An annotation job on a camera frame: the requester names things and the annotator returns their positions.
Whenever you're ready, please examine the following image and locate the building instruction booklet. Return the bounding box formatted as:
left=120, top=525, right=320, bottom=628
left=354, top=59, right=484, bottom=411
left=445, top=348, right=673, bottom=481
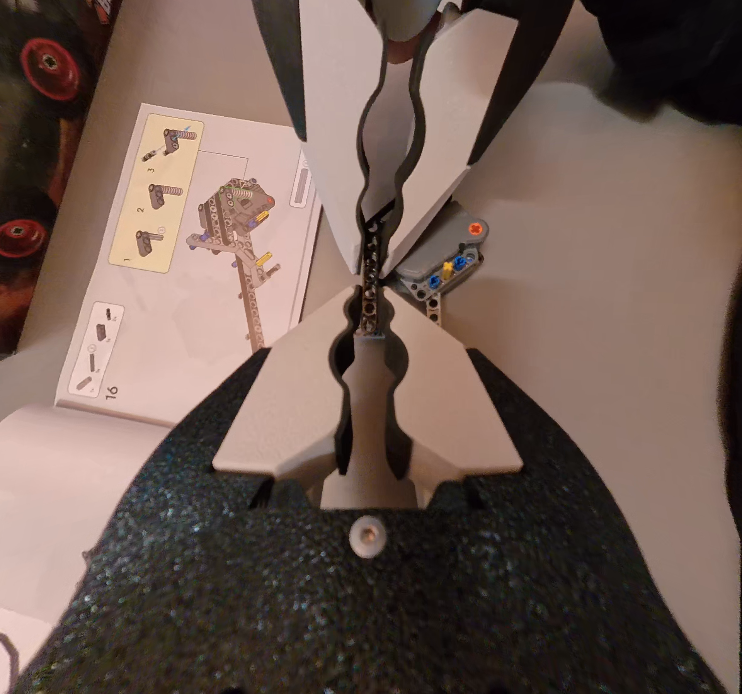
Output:
left=0, top=103, right=322, bottom=672

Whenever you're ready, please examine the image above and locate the black toy set box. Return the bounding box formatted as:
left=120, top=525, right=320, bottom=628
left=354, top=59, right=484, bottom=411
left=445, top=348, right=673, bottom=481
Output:
left=0, top=0, right=129, bottom=359

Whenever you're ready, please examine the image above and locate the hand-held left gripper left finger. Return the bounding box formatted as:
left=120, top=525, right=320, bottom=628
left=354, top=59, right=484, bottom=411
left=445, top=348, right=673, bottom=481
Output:
left=213, top=285, right=364, bottom=502

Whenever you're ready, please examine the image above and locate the grey desk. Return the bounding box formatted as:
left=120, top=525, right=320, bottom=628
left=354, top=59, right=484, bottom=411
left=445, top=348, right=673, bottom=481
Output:
left=0, top=0, right=742, bottom=694

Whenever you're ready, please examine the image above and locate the black toy brick beam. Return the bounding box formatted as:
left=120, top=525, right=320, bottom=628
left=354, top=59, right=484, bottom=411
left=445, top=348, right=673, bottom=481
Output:
left=358, top=210, right=388, bottom=340

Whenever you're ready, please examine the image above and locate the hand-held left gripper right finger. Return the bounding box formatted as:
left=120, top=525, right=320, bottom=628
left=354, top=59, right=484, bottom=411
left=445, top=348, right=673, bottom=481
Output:
left=383, top=297, right=525, bottom=505

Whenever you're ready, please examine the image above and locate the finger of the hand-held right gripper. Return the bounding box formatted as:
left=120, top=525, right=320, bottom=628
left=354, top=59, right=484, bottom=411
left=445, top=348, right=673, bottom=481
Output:
left=297, top=0, right=386, bottom=276
left=380, top=9, right=520, bottom=270

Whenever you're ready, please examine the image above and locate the person's dark clothing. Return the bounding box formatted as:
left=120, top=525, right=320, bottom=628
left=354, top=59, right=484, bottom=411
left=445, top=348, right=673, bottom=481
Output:
left=718, top=265, right=742, bottom=538

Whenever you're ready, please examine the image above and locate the grey toy brick assembly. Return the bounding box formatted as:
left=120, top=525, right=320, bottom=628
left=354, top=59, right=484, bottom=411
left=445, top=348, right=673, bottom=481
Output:
left=394, top=201, right=492, bottom=328

